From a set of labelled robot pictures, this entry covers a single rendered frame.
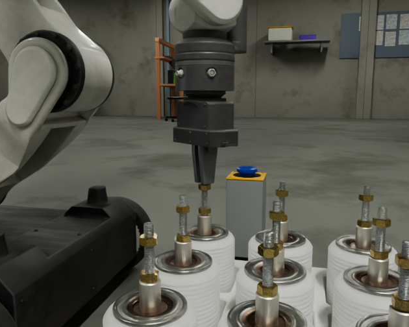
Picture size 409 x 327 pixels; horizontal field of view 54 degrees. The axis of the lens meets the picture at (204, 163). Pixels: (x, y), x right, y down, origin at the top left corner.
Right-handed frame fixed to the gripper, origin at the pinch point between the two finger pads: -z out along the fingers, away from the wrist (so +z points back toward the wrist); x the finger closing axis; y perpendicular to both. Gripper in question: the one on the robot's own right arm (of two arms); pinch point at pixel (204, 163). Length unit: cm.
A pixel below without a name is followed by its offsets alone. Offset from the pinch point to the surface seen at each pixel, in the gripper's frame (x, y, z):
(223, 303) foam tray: -7.7, 2.7, -19.1
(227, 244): -4.7, -0.8, -11.8
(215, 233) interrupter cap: -1.1, -1.3, -11.2
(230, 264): -4.5, -1.5, -15.3
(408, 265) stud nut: -33.6, 4.9, -3.8
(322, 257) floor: 18, -59, -36
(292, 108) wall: 568, -715, -16
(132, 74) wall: 883, -469, 65
